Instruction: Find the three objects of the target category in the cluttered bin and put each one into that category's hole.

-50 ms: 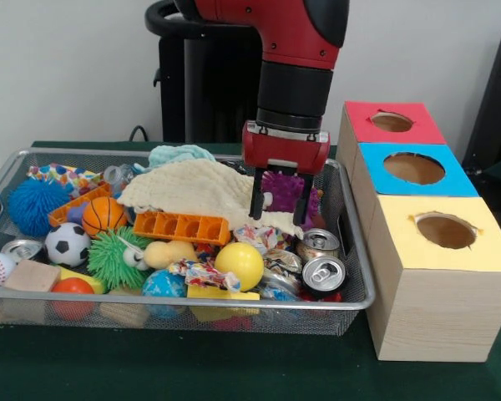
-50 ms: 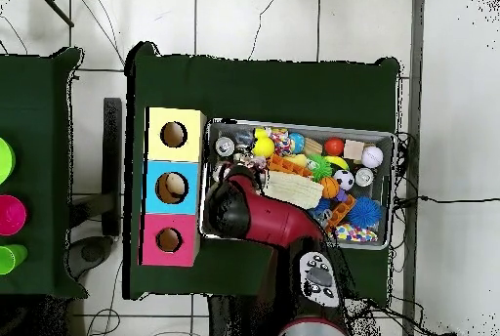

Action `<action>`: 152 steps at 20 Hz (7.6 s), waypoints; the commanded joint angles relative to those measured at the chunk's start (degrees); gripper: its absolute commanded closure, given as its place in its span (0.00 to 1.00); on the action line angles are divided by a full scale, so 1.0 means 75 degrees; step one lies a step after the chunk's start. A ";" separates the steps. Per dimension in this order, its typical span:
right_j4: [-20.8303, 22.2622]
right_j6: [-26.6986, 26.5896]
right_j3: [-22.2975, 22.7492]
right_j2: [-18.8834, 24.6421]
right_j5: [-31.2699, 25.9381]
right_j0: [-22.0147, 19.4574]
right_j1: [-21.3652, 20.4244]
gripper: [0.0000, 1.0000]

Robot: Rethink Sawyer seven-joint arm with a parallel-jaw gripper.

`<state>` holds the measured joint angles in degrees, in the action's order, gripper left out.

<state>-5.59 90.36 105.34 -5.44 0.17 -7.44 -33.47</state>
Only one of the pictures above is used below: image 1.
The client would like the green spiky ball with eyes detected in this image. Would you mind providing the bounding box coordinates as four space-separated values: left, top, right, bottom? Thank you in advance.
86 227 154 292

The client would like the cream knitted cloth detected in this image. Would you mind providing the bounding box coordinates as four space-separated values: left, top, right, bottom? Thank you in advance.
115 159 305 240

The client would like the blue spiky ball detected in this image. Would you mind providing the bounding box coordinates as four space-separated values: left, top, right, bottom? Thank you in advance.
7 178 74 238

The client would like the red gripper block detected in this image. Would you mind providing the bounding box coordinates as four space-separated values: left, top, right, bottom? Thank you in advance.
240 120 331 226

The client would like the orange red ball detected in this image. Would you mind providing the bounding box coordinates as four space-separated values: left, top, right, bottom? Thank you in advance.
50 277 96 322

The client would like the colourful wrapper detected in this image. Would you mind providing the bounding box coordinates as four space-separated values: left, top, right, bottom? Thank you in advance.
232 224 298 255

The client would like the small orange basketball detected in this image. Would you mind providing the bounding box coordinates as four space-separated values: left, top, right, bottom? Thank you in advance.
82 195 129 239

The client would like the yellow smooth ball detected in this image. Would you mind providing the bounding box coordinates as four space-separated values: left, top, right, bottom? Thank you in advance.
214 241 266 292

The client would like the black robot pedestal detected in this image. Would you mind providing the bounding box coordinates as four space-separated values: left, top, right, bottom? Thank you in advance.
144 0 264 144

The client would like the purple spiky ball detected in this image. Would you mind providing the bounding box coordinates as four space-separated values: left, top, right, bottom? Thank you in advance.
261 169 325 229

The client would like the black upright panel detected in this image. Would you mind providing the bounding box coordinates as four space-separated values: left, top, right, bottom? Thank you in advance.
461 27 501 176

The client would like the shallow wire mesh bin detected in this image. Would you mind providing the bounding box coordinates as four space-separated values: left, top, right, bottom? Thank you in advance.
0 147 377 337

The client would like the wooden box with three holes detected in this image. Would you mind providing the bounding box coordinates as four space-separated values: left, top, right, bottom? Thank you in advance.
336 99 501 363

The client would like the small soccer ball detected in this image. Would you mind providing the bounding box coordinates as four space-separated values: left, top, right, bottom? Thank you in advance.
44 221 92 269

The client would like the black looped cable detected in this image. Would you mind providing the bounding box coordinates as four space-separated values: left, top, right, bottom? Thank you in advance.
128 124 151 143

